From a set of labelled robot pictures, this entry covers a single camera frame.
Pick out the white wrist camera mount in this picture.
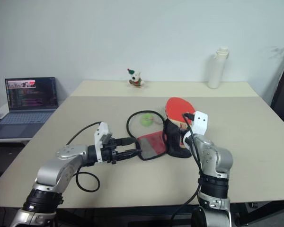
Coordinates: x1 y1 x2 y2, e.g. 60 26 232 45
182 111 209 144
94 122 113 164

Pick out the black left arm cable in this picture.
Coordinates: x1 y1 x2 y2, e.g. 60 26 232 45
66 121 102 192

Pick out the red table tennis paddle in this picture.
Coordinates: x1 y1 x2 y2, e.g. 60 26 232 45
165 96 196 149

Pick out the red and black paddle case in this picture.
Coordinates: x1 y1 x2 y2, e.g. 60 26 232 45
126 109 193 161

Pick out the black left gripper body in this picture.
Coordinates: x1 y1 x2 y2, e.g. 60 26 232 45
101 136 121 166

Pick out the open blue-grey laptop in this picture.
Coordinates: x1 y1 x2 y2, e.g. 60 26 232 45
0 77 60 140

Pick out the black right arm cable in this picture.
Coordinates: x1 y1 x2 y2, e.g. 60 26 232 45
170 113 204 224

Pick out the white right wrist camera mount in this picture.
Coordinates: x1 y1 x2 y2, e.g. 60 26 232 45
182 111 209 144

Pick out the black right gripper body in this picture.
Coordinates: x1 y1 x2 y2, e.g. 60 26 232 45
165 118 183 152

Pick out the white plush dog toy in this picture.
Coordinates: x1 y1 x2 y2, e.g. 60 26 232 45
126 68 147 89

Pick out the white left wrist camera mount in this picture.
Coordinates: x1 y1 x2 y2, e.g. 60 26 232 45
94 122 113 164

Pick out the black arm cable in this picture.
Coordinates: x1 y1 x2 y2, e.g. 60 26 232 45
170 113 204 224
66 121 102 192

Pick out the white water bottle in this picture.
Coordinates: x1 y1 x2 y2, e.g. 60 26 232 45
207 46 230 89

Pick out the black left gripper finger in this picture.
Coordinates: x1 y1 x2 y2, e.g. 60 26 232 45
116 148 143 160
115 137 138 146

